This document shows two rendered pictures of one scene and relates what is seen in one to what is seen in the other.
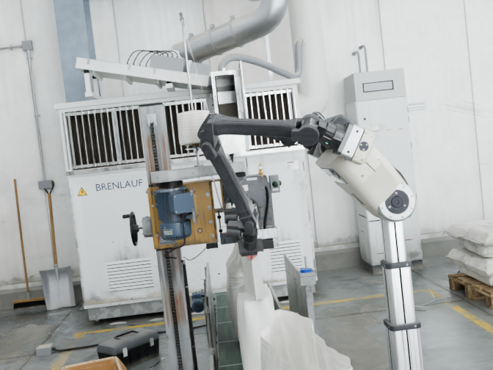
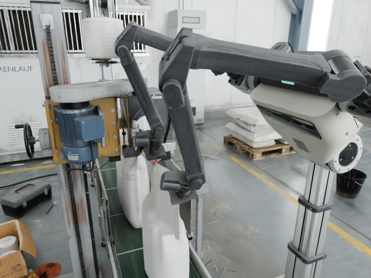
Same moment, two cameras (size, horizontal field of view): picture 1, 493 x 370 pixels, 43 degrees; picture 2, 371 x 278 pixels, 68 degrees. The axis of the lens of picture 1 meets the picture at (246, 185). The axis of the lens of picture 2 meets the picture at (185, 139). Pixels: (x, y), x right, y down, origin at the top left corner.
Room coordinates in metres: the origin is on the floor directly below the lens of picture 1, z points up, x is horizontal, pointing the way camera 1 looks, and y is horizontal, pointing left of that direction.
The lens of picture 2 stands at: (1.78, 0.30, 1.58)
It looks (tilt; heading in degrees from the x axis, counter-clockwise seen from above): 19 degrees down; 341
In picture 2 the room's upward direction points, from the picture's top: straight up
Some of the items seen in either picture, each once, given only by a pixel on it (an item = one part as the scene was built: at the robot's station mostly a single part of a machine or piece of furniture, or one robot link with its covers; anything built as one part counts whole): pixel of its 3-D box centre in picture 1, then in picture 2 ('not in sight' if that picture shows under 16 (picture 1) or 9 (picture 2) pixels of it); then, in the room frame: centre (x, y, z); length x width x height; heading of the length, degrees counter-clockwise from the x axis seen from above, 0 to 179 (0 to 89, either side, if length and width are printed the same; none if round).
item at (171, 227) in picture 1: (174, 213); (78, 134); (3.04, 0.36, 1.21); 0.15 x 0.15 x 0.25
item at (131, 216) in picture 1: (133, 228); (28, 140); (3.25, 0.61, 1.13); 0.18 x 0.11 x 0.18; 3
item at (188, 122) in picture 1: (194, 128); (104, 38); (3.06, 0.22, 1.61); 0.17 x 0.17 x 0.17
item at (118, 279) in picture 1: (192, 198); (70, 81); (6.44, 0.56, 1.05); 2.28 x 1.16 x 2.09; 93
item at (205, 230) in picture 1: (183, 213); (83, 124); (3.28, 0.35, 1.18); 0.34 x 0.25 x 0.31; 93
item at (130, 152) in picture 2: (227, 238); (130, 150); (3.20, 0.12, 1.04); 0.08 x 0.06 x 0.05; 93
